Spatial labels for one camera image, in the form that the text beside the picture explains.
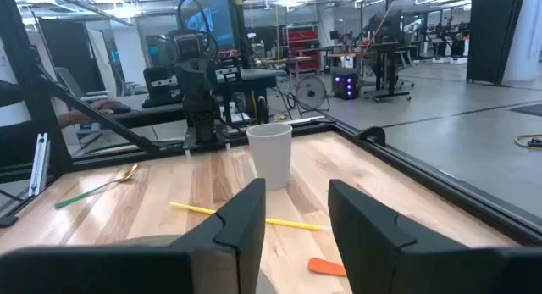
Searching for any white ribbed paper cup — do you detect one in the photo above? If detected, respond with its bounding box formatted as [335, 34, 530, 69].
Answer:
[246, 123, 293, 191]

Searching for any thin yellow straw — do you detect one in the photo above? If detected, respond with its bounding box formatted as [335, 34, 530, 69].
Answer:
[169, 202, 327, 232]

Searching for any orange-handled utensil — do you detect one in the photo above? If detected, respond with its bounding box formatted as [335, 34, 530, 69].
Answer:
[307, 257, 347, 278]

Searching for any black workbench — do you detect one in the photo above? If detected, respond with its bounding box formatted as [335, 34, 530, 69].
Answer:
[112, 64, 290, 130]

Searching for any black metal table frame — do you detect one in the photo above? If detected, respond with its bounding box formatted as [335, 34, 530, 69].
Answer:
[0, 0, 542, 247]

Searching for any black room partition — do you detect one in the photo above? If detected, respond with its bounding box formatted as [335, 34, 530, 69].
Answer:
[465, 0, 527, 86]

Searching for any black table edge clamp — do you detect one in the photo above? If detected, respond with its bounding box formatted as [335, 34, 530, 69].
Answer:
[357, 125, 387, 148]

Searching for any computer tower with purple lights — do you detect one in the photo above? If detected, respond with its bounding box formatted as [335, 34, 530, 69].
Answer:
[331, 67, 359, 101]

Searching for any person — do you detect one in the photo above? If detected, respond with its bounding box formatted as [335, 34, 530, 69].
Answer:
[0, 80, 124, 168]

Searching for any green utensil handle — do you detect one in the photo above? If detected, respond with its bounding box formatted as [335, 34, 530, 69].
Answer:
[53, 164, 139, 209]

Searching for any round floor fan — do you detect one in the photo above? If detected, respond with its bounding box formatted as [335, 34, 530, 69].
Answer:
[294, 75, 331, 117]

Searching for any silver aluminium extrusion bar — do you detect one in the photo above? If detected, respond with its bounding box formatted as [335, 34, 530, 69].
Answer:
[28, 132, 52, 197]

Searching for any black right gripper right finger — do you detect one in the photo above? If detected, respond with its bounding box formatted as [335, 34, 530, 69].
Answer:
[328, 179, 542, 294]

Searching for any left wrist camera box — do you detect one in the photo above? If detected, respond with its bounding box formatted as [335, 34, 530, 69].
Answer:
[171, 30, 207, 62]

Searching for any red storage shelf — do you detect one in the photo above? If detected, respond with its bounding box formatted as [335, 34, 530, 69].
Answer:
[285, 25, 323, 73]

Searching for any yellow floor cable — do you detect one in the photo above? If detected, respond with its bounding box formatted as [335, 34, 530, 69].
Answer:
[514, 132, 542, 152]

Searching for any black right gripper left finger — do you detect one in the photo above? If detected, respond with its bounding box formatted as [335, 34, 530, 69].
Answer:
[0, 178, 267, 294]

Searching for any large wall monitor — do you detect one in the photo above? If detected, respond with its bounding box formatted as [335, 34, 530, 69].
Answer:
[181, 0, 243, 53]

